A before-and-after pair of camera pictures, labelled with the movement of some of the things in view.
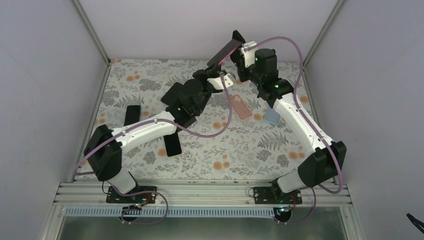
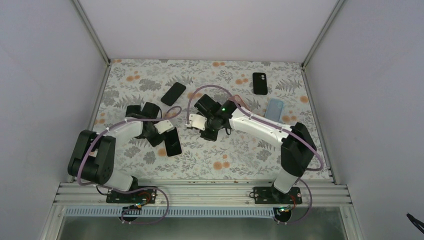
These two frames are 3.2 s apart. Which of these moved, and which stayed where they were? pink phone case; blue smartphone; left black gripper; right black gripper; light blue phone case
Moved: left black gripper; right black gripper
Stayed: pink phone case; light blue phone case; blue smartphone
